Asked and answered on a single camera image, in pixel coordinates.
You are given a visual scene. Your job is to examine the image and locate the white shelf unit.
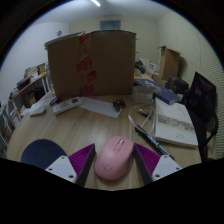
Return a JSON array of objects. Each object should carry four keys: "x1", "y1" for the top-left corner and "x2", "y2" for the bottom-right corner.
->
[{"x1": 0, "y1": 63, "x2": 51, "y2": 158}]

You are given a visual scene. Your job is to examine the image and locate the small dark keys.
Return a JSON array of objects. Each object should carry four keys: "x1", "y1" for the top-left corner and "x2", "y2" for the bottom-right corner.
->
[{"x1": 112, "y1": 98, "x2": 127, "y2": 112}]

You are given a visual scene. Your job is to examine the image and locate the white book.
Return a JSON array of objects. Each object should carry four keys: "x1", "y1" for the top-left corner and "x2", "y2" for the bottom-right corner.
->
[{"x1": 153, "y1": 97, "x2": 199, "y2": 149}]

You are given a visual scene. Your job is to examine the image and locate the white remote control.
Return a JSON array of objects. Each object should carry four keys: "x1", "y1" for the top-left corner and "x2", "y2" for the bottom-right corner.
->
[{"x1": 52, "y1": 96, "x2": 83, "y2": 116}]

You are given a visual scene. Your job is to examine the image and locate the black cord bundle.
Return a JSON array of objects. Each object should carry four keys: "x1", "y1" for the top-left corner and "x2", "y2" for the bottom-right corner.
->
[{"x1": 49, "y1": 96, "x2": 62, "y2": 107}]

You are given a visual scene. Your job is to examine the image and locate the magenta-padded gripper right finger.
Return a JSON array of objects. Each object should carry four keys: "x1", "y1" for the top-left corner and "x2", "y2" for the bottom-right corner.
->
[{"x1": 132, "y1": 142, "x2": 183, "y2": 186}]

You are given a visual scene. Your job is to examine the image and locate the large brown cardboard box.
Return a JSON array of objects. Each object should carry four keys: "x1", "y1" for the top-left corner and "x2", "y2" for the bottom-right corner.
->
[{"x1": 46, "y1": 29, "x2": 137, "y2": 99}]

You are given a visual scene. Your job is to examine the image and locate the blue book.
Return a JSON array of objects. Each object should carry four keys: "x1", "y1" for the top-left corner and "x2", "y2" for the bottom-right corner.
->
[{"x1": 134, "y1": 78, "x2": 182, "y2": 106}]

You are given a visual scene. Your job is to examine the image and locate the wall window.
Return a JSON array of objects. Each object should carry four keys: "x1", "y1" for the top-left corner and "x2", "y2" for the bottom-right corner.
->
[{"x1": 99, "y1": 19, "x2": 122, "y2": 31}]

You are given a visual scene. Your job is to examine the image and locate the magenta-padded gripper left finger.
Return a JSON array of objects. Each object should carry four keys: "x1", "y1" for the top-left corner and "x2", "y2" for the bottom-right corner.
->
[{"x1": 44, "y1": 143, "x2": 98, "y2": 188}]

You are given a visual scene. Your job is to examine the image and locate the small white flat device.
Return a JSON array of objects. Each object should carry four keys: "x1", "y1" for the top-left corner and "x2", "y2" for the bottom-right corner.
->
[{"x1": 29, "y1": 107, "x2": 47, "y2": 117}]

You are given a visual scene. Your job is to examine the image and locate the white cable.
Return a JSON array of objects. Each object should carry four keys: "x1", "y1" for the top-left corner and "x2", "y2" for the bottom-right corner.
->
[{"x1": 128, "y1": 101, "x2": 158, "y2": 134}]

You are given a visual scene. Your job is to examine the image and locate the small yellow battery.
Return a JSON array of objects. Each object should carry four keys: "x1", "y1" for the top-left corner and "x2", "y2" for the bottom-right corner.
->
[{"x1": 138, "y1": 108, "x2": 151, "y2": 118}]

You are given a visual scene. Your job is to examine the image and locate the dark blue round mouse pad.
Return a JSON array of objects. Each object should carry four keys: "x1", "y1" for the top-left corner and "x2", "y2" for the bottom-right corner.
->
[{"x1": 20, "y1": 138, "x2": 68, "y2": 170}]

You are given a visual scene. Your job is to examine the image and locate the pink computer mouse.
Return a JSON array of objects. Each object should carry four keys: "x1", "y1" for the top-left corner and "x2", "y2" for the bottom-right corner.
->
[{"x1": 94, "y1": 135, "x2": 135, "y2": 182}]

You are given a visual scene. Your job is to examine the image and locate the black marker pen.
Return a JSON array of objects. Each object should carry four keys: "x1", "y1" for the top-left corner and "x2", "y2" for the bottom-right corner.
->
[{"x1": 134, "y1": 124, "x2": 175, "y2": 160}]

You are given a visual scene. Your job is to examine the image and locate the tall open cardboard box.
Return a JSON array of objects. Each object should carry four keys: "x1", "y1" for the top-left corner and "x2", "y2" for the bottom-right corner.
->
[{"x1": 158, "y1": 45, "x2": 182, "y2": 82}]

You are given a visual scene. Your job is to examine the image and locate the black office chair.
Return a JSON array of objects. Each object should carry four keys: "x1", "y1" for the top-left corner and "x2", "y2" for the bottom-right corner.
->
[{"x1": 184, "y1": 71, "x2": 219, "y2": 163}]

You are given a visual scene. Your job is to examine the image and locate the clear plastic container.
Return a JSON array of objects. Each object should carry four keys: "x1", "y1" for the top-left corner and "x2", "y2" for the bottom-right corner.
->
[{"x1": 131, "y1": 84, "x2": 154, "y2": 104}]

